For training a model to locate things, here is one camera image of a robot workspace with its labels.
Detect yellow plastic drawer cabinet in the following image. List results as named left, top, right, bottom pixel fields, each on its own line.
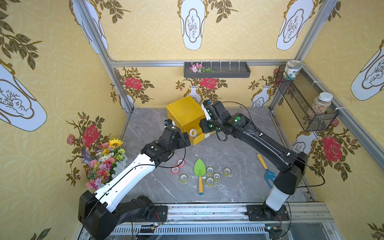
left=166, top=96, right=206, bottom=133

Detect red tape roll lower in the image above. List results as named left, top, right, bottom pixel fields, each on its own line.
left=171, top=166, right=180, bottom=175

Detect grey wall shelf tray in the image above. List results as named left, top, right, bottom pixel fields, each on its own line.
left=184, top=61, right=251, bottom=79

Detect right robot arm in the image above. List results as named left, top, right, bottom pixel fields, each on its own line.
left=199, top=100, right=308, bottom=212

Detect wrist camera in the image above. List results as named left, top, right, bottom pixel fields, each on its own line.
left=164, top=119, right=176, bottom=128
left=201, top=100, right=215, bottom=121

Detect red tape roll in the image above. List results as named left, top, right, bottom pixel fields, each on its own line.
left=171, top=166, right=180, bottom=175
left=177, top=159, right=185, bottom=168

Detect colourful artificial flower bouquet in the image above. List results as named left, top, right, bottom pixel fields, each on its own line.
left=84, top=139, right=125, bottom=191

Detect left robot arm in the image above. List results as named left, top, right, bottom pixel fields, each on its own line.
left=78, top=125, right=191, bottom=240

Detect blue hand rake yellow handle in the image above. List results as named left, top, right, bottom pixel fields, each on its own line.
left=257, top=154, right=277, bottom=188

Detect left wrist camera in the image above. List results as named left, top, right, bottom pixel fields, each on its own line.
left=164, top=119, right=176, bottom=128

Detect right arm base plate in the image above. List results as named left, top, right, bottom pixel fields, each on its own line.
left=245, top=204, right=291, bottom=222

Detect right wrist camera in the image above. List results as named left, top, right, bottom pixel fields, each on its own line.
left=201, top=100, right=215, bottom=121

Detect red tape roll upper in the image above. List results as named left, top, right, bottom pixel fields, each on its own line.
left=177, top=159, right=185, bottom=168

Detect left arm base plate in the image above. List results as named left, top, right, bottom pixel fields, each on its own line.
left=133, top=205, right=168, bottom=223

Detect clear jar white lid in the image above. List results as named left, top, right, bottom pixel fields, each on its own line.
left=307, top=92, right=334, bottom=118

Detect black wire wall basket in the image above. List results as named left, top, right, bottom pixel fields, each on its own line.
left=276, top=66, right=339, bottom=132

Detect green trowel yellow handle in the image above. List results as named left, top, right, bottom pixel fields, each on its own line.
left=194, top=159, right=206, bottom=195

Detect yellow tape roll bottom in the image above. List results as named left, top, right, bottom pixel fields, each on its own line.
left=206, top=177, right=215, bottom=187

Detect aluminium front rail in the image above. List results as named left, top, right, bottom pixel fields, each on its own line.
left=74, top=202, right=343, bottom=240

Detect patterned jar green lid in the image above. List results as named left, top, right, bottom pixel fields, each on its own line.
left=282, top=60, right=303, bottom=80

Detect small pink flowers on shelf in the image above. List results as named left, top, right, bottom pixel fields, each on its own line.
left=190, top=63, right=213, bottom=73

